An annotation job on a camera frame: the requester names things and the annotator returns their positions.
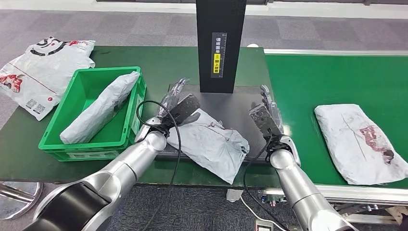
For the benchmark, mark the small white round object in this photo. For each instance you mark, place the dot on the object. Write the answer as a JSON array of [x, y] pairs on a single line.
[[251, 45]]

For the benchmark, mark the grey floor socket box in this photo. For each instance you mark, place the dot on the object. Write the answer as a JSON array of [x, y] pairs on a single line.
[[290, 228]]

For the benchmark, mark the black inbound scanner machine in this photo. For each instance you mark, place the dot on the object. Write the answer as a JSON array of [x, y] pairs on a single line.
[[220, 32]]

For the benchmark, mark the white table foot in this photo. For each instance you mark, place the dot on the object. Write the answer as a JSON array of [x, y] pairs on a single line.
[[234, 195]]

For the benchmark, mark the black and yellow ruler label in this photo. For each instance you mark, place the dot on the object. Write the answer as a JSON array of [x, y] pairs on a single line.
[[219, 47]]

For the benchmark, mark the grey parcel bag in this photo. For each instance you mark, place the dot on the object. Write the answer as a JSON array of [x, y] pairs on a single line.
[[98, 111], [210, 146], [350, 143]]

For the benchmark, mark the green conveyor belt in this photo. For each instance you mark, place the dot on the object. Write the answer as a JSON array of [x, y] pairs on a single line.
[[318, 83]]

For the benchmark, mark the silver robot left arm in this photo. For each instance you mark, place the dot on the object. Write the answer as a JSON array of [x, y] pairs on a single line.
[[127, 165]]

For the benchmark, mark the green plastic crate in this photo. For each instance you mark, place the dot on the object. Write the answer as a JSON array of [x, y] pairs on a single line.
[[81, 95]]

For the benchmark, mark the large white printed mailer bag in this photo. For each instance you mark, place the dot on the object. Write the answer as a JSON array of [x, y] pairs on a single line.
[[41, 76]]

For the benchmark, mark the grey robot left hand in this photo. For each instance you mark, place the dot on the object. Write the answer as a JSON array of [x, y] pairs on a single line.
[[185, 110]]

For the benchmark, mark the white floor power socket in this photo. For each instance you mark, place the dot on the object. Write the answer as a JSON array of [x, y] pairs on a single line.
[[264, 226]]

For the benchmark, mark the chrome round stool base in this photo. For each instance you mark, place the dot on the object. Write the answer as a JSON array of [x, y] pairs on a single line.
[[17, 204]]

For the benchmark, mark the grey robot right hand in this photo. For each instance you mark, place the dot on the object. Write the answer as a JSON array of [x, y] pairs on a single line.
[[266, 119]]

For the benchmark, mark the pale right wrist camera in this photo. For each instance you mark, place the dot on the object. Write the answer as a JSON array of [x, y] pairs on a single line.
[[293, 146]]

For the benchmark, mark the beige crumpled bag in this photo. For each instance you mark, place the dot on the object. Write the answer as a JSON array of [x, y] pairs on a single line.
[[397, 213]]

